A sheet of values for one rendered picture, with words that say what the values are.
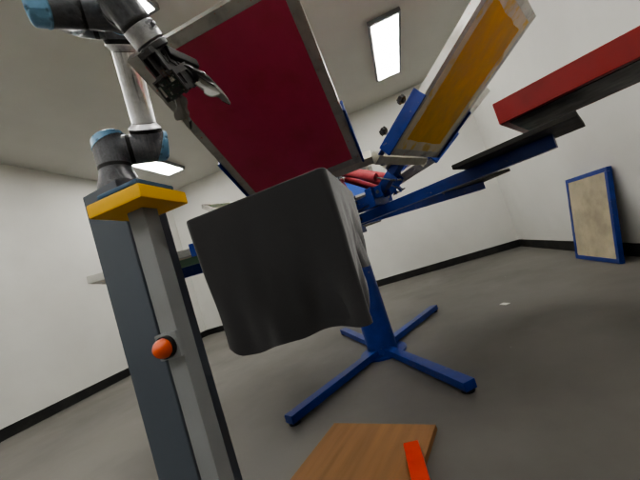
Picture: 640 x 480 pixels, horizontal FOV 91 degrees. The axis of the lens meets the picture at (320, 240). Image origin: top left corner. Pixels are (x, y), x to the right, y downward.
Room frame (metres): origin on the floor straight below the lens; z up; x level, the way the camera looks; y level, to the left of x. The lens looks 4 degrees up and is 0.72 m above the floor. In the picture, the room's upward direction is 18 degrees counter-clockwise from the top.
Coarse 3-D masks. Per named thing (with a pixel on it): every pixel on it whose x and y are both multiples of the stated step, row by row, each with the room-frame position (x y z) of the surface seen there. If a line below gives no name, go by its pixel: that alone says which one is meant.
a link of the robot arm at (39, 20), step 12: (24, 0) 0.63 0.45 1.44; (36, 0) 0.63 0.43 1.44; (48, 0) 0.64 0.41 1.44; (60, 0) 0.65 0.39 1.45; (72, 0) 0.66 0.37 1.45; (36, 12) 0.64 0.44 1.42; (48, 12) 0.65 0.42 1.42; (60, 12) 0.66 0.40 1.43; (72, 12) 0.67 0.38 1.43; (36, 24) 0.66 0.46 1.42; (48, 24) 0.67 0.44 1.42; (60, 24) 0.68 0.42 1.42; (72, 24) 0.69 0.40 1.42; (84, 24) 0.70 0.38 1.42; (84, 36) 0.97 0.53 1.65
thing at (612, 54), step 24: (600, 48) 1.00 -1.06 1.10; (624, 48) 0.96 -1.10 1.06; (552, 72) 1.09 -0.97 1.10; (576, 72) 1.05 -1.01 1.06; (600, 72) 1.01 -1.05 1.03; (624, 72) 1.05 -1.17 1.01; (528, 96) 1.15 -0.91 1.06; (552, 96) 1.10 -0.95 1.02; (576, 96) 1.16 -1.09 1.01; (600, 96) 1.28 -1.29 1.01; (504, 120) 1.22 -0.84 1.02; (528, 120) 1.29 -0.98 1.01
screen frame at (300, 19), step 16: (224, 0) 0.89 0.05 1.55; (240, 0) 0.87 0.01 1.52; (256, 0) 0.88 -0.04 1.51; (288, 0) 0.89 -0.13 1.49; (208, 16) 0.90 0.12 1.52; (224, 16) 0.90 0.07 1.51; (304, 16) 0.93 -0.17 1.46; (176, 32) 0.92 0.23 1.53; (192, 32) 0.93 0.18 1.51; (304, 32) 0.97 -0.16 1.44; (176, 48) 0.96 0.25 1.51; (320, 64) 1.06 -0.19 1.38; (320, 80) 1.11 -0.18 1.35; (160, 96) 1.08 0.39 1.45; (336, 96) 1.17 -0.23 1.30; (336, 112) 1.23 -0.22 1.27; (192, 128) 1.20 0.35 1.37; (208, 144) 1.27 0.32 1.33; (352, 144) 1.38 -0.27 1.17; (224, 160) 1.36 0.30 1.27; (352, 160) 1.46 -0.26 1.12; (240, 176) 1.45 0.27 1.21
